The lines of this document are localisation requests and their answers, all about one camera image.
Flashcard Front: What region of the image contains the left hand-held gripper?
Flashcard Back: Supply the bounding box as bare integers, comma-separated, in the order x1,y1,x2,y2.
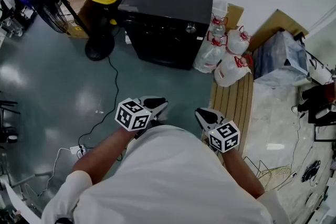
114,95,169,132

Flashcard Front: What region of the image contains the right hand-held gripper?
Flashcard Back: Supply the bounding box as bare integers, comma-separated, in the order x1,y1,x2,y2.
194,107,241,154

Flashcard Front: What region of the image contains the person's left forearm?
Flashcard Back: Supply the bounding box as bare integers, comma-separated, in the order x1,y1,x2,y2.
72,127,137,184

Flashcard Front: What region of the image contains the person's right forearm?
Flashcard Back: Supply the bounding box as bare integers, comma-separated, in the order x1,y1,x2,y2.
223,149,266,199

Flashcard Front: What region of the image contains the slatted wooden board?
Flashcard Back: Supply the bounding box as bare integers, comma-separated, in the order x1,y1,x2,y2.
209,72,255,166

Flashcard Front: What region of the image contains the person's white shirt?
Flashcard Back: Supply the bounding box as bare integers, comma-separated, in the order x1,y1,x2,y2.
40,124,292,224

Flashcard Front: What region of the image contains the white power strip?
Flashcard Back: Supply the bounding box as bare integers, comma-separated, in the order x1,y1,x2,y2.
69,144,87,153

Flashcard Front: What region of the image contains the plastic-wrapped bulky item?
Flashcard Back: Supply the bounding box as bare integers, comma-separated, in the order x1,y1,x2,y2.
253,30,312,85

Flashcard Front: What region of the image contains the small cardboard sheet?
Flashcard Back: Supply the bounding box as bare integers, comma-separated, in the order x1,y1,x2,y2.
225,3,245,32

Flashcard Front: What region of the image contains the black metal stand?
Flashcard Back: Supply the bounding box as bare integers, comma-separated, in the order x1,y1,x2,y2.
292,81,336,143

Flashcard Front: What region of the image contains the large cardboard sheet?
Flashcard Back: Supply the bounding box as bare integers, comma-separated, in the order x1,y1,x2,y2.
248,8,310,53

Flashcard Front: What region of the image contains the black fan power cable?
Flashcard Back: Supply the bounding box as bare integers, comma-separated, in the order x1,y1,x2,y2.
78,56,119,152

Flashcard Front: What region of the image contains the black pedestal fan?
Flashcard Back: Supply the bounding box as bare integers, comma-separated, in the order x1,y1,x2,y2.
20,0,116,61

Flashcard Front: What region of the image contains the gold wire basket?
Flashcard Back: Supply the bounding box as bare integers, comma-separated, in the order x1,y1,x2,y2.
243,156,292,193

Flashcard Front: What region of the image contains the white power cable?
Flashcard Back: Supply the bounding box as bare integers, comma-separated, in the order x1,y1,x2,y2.
36,147,71,197

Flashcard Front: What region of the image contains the black coiled cable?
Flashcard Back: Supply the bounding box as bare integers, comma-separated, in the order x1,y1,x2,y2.
301,161,321,184

